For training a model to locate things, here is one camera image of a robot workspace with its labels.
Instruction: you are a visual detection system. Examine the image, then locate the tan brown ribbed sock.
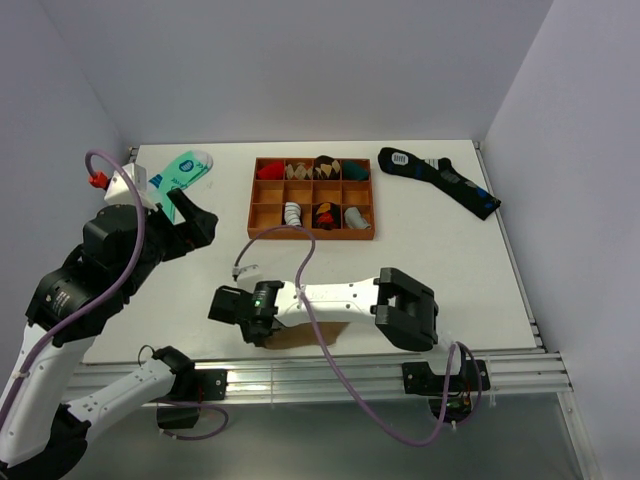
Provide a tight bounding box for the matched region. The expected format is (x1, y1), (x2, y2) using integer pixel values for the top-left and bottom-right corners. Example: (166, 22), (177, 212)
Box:
(262, 322), (347, 350)

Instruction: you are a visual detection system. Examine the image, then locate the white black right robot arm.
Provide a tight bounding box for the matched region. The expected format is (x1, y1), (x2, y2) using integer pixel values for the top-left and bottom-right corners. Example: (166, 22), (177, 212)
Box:
(208, 267), (490, 395)

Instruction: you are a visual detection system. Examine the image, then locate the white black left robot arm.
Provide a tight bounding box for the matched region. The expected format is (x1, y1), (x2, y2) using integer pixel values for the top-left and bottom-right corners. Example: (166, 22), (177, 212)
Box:
(1, 190), (218, 479)

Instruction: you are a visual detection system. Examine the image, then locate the mint green patterned sock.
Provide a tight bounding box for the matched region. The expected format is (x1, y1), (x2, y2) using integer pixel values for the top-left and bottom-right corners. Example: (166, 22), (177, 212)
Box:
(149, 150), (213, 222)

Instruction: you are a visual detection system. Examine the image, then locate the white striped rolled sock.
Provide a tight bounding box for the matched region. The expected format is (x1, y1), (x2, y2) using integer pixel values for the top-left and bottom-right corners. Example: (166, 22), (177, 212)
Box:
(283, 202), (302, 227)

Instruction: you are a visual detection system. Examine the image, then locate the beige argyle rolled sock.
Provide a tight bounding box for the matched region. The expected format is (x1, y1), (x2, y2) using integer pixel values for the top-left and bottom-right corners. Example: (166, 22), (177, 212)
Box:
(285, 161), (313, 180)

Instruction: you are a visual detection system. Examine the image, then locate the black red argyle rolled sock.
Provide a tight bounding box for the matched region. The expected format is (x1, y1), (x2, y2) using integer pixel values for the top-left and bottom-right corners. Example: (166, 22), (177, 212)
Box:
(312, 202), (341, 231)

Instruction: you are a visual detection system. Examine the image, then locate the grey rolled sock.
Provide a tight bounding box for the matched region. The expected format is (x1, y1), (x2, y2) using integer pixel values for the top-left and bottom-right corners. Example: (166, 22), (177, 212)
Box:
(344, 206), (371, 230)

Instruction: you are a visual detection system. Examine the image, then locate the orange compartment tray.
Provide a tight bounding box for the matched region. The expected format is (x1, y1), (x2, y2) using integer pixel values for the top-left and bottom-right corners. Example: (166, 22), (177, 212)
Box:
(247, 157), (376, 241)

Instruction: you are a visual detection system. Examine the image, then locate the brown argyle rolled sock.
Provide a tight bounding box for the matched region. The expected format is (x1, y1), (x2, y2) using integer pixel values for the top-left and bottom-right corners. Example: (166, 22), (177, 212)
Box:
(312, 155), (341, 180)

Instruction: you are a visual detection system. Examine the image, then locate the dark teal rolled sock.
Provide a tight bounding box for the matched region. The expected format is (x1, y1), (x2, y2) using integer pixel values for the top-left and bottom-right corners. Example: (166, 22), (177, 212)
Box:
(342, 160), (369, 181)

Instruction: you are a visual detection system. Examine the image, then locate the black blue patterned sock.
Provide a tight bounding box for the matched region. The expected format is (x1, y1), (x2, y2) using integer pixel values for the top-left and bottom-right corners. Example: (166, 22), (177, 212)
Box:
(378, 147), (501, 220)

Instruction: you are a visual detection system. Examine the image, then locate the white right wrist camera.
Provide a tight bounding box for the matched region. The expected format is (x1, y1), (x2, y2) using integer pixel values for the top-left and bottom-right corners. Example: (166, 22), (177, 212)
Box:
(232, 264), (263, 292)

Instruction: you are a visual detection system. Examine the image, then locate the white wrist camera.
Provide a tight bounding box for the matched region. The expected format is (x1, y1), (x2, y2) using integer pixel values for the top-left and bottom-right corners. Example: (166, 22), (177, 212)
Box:
(232, 264), (263, 292)
(104, 163), (161, 210)

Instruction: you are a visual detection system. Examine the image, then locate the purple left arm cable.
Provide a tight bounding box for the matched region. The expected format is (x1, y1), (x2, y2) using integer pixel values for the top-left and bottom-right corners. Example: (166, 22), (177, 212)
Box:
(0, 148), (229, 442)

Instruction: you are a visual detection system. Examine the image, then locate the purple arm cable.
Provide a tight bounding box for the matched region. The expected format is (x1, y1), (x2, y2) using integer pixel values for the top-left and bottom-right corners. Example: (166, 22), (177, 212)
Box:
(234, 225), (494, 448)
(0, 148), (229, 442)

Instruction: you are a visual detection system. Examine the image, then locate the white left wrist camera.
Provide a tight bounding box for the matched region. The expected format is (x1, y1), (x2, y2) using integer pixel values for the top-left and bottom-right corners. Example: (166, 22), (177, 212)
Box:
(104, 163), (161, 210)

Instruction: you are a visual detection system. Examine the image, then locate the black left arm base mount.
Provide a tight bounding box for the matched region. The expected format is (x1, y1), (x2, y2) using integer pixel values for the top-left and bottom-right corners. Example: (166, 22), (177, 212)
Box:
(156, 369), (228, 431)

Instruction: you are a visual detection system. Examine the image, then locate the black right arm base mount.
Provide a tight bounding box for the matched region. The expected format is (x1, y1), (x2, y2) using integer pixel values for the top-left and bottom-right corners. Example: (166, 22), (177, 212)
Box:
(401, 359), (491, 424)

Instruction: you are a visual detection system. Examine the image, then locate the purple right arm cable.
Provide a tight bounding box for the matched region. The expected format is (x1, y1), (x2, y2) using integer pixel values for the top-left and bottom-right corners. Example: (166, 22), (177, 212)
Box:
(234, 225), (494, 448)

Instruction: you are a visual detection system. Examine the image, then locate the aluminium table edge rail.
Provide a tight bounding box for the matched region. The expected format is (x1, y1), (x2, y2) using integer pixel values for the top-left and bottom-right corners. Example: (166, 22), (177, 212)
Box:
(64, 144), (574, 406)

